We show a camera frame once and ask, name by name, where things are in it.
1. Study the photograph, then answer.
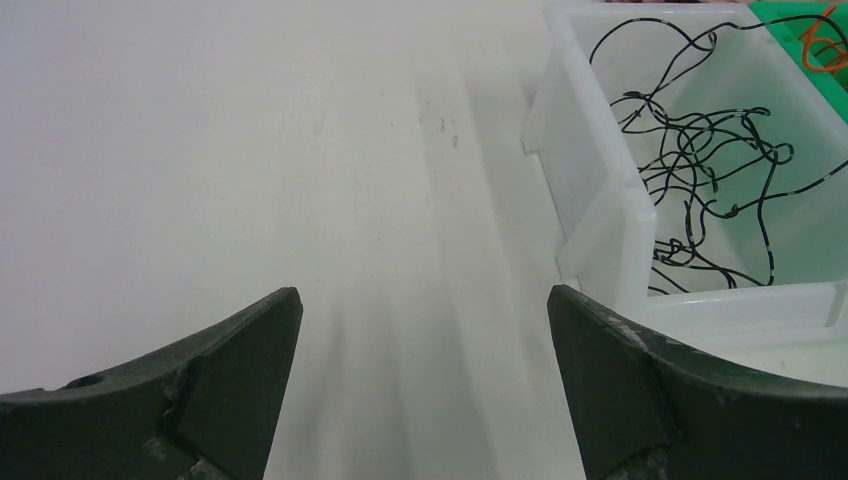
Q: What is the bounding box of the clear plastic bin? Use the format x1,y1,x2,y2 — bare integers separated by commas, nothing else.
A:
522,3,847,386

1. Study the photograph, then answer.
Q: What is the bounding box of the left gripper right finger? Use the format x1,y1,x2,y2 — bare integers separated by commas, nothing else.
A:
547,285,847,479

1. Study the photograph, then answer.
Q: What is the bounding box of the green plastic bin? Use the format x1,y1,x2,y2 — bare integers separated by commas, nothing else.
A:
749,1,847,119

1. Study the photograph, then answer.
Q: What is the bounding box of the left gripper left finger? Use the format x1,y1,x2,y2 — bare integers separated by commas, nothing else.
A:
1,287,303,479

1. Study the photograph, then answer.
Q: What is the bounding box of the orange cable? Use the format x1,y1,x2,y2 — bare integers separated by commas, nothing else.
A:
798,3,848,77

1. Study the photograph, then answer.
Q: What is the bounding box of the black cable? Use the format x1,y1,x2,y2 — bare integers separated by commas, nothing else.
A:
588,13,848,296

